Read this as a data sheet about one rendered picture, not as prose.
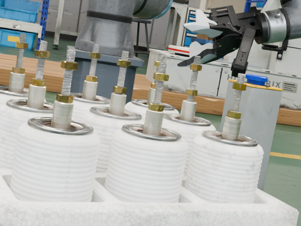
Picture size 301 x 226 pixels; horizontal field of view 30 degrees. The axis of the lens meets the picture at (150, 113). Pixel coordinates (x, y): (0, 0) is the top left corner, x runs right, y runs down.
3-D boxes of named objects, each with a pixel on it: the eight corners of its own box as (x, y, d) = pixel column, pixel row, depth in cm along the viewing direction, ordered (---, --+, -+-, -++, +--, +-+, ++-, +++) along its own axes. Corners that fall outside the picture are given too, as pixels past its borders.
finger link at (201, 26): (177, 9, 121) (207, 19, 127) (184, 30, 118) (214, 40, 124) (187, 0, 119) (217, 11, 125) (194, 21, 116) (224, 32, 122)
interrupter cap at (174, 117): (205, 130, 81) (206, 125, 81) (156, 120, 83) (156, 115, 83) (214, 124, 89) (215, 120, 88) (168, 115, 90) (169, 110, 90)
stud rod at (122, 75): (122, 104, 80) (130, 51, 79) (115, 103, 80) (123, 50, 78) (119, 103, 81) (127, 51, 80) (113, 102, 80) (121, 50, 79)
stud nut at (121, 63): (131, 67, 79) (132, 61, 79) (120, 66, 78) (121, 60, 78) (126, 66, 81) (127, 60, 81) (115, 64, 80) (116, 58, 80)
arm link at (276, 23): (281, 47, 131) (290, 26, 124) (262, 50, 130) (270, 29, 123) (270, 22, 134) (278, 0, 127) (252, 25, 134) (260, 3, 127)
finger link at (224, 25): (198, 30, 122) (225, 39, 128) (199, 36, 121) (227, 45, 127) (212, 17, 119) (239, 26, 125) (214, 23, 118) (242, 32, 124)
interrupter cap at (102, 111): (82, 114, 77) (83, 109, 77) (97, 108, 85) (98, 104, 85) (135, 124, 76) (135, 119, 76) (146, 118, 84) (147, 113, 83)
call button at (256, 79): (239, 83, 100) (241, 72, 100) (257, 85, 102) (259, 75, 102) (252, 87, 97) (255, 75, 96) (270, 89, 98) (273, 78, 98)
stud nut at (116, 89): (126, 94, 79) (127, 88, 79) (115, 93, 79) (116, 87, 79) (122, 92, 81) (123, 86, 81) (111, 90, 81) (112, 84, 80)
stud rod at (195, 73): (185, 104, 85) (193, 55, 84) (187, 104, 86) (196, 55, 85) (191, 106, 85) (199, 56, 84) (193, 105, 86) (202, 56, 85)
